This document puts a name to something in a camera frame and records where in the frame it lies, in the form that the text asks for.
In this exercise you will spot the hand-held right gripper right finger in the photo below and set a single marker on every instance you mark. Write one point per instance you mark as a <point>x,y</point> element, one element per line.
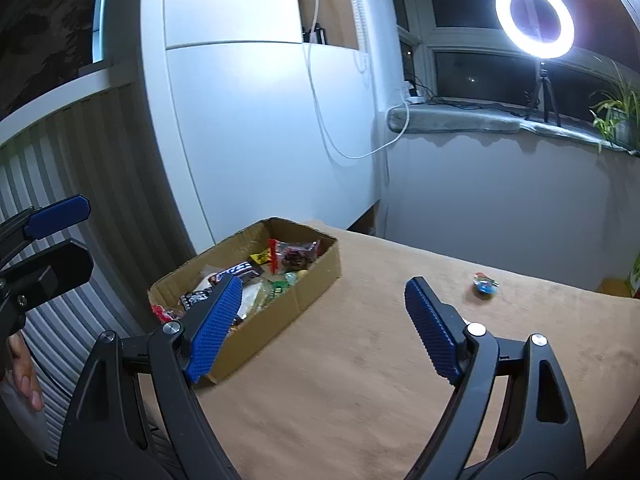
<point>432,330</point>

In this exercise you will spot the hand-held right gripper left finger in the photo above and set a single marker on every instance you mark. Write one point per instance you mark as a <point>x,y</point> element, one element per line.
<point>215,330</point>

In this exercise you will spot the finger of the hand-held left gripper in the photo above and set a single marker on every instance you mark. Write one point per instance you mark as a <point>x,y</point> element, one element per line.
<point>57,217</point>
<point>70,262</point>

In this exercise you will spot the cardboard box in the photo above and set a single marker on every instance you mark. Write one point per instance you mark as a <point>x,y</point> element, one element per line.
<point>280,325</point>

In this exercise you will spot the pile of snack packets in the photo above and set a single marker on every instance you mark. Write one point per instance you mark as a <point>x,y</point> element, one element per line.
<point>295,257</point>

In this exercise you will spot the person's left hand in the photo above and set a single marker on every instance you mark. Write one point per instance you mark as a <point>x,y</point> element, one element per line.
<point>25,370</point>

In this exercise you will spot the small blue wrapped candy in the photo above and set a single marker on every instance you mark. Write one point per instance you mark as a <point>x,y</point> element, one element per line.
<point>485,283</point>

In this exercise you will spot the green snack bag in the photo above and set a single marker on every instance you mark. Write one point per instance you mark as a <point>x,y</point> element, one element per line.
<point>277,290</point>

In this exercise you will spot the small yellow black snack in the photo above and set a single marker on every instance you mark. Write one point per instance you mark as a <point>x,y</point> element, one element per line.
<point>259,258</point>

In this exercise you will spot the person's white garment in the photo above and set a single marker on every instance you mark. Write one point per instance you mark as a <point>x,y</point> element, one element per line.
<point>20,420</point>

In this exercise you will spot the white cabinet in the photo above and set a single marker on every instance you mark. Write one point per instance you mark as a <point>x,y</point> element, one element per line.
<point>240,135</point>

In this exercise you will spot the grey windowsill cover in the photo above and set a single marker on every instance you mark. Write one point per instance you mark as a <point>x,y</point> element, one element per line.
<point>450,120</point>

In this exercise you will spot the white power strip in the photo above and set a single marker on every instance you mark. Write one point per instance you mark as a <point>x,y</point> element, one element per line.
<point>414,96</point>

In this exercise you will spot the white framed window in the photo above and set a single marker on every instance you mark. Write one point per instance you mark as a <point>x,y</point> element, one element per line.
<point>450,70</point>

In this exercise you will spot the black tripod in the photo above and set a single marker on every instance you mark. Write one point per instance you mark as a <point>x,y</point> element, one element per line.
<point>542,82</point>

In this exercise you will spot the green potted plant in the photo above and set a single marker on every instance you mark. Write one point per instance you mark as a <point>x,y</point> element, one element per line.
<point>607,115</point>

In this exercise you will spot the small dark device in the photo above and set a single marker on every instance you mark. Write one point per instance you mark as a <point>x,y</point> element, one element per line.
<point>315,35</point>

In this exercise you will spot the white ribbed conduit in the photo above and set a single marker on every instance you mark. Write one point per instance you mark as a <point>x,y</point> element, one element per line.
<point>361,10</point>

